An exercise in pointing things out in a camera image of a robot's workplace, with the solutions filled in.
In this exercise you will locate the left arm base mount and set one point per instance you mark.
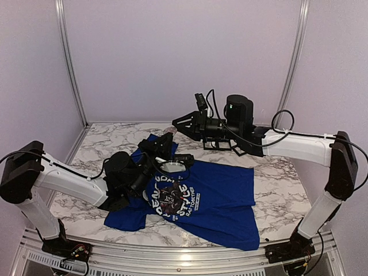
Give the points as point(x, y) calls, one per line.
point(66, 248)

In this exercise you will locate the pink round brooch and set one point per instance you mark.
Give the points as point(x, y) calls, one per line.
point(172, 130)

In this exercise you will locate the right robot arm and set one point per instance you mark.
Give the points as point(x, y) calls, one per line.
point(237, 129)

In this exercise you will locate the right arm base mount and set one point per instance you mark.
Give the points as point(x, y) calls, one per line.
point(297, 247)

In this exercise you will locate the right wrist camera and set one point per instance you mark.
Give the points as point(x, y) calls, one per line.
point(201, 102)

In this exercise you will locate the blue printed t-shirt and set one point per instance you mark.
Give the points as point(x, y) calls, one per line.
point(214, 203)

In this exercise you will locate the aluminium corner post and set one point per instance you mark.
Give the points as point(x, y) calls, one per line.
point(59, 5)
point(296, 54)

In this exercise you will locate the black wire frame cube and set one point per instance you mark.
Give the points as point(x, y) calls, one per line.
point(211, 144)

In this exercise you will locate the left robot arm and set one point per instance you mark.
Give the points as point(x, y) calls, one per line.
point(123, 176)

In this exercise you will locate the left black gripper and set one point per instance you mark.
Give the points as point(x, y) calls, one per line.
point(157, 149)

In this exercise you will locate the left aluminium corner post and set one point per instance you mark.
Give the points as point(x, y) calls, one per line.
point(59, 5)

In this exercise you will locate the aluminium front rail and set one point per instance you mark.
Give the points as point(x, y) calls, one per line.
point(107, 258)

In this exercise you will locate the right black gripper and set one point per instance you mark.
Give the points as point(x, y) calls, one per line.
point(198, 127)

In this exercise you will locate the right aluminium corner post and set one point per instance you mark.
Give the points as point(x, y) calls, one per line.
point(296, 54)

